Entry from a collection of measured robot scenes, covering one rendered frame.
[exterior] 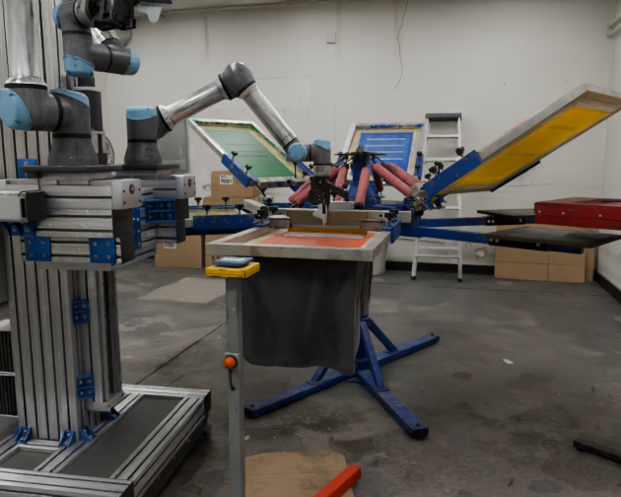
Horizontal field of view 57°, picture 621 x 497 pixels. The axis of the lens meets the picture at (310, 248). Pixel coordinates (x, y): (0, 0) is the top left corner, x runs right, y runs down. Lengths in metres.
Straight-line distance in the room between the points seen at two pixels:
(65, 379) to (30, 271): 0.42
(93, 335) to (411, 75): 5.05
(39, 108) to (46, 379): 1.02
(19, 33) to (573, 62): 5.62
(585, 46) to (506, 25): 0.81
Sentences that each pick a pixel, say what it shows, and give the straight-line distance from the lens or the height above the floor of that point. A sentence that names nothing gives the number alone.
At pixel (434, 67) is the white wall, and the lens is 6.60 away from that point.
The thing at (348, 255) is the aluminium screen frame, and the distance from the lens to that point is 1.85.
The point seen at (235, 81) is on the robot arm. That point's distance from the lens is 2.34.
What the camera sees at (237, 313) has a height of 0.81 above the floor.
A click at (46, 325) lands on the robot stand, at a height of 0.67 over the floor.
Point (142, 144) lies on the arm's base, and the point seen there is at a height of 1.34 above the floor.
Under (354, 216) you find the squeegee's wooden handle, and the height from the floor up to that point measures 1.04.
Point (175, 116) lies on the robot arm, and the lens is 2.51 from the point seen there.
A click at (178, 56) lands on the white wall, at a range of 7.43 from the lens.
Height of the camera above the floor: 1.28
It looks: 9 degrees down
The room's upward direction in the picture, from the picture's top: straight up
